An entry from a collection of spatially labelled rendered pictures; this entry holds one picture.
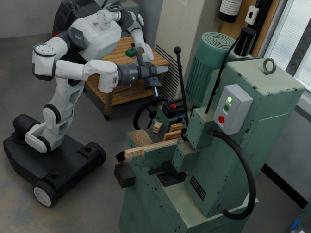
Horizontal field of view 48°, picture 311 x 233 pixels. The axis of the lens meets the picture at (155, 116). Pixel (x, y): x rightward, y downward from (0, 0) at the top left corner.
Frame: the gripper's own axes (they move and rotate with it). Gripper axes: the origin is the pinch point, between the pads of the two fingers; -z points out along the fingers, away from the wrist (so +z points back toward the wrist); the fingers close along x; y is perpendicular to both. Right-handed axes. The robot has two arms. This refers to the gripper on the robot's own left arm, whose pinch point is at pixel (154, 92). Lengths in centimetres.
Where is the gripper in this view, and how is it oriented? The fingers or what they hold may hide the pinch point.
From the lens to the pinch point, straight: 212.4
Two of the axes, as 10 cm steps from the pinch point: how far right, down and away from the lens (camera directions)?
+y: 6.2, -3.9, -6.9
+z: -3.0, -9.2, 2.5
